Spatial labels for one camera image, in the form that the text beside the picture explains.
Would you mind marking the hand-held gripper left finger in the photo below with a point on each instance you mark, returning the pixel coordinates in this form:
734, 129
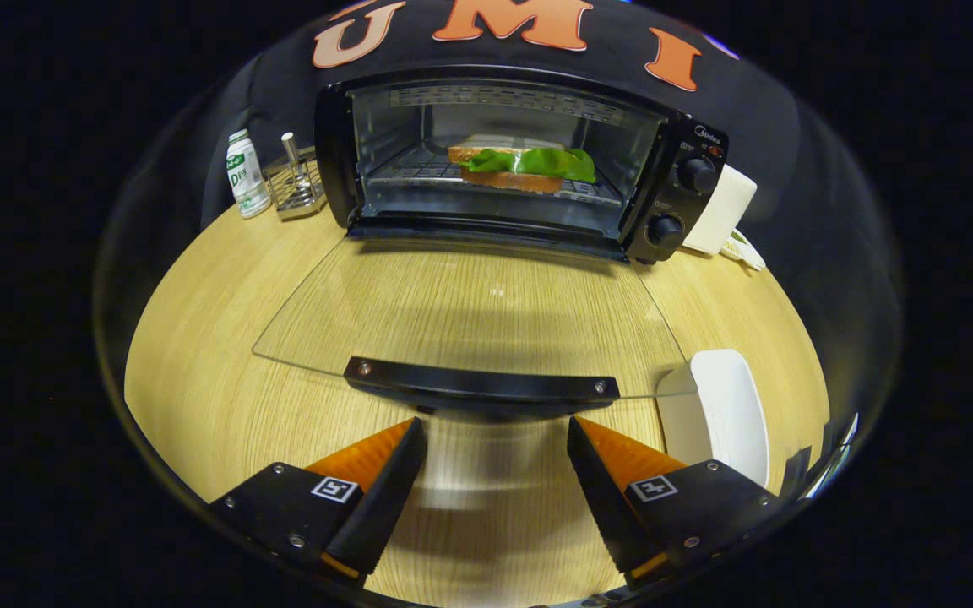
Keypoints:
385, 507

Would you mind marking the white pop-up toaster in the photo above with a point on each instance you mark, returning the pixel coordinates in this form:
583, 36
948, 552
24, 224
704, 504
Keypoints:
723, 211

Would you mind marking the bread and lettuce sandwich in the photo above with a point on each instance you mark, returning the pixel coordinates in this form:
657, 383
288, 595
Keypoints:
520, 179

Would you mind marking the white rectangular plate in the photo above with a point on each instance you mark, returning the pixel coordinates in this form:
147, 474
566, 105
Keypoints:
727, 405

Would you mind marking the white divided dish of beans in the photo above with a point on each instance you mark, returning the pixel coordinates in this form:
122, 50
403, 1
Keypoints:
744, 252

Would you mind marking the black toaster oven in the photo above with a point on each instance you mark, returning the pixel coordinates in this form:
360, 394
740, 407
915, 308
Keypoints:
664, 194

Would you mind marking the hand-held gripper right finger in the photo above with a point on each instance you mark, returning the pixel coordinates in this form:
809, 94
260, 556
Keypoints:
609, 507

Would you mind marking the white bottle with green label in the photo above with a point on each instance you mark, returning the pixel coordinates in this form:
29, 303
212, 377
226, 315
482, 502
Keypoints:
247, 181

